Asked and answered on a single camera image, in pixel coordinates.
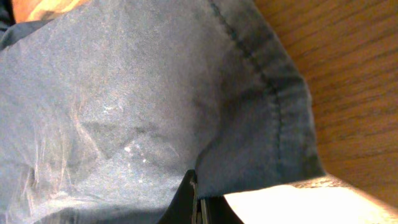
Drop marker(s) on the dark blue garment pile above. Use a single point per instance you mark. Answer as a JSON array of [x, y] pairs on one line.
[[6, 15]]

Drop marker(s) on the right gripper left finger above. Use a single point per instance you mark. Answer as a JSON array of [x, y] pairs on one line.
[[183, 207]]

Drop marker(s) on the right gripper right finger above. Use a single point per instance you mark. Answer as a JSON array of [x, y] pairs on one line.
[[216, 210]]

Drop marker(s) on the dark blue denim shorts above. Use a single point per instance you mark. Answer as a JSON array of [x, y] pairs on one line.
[[105, 108]]

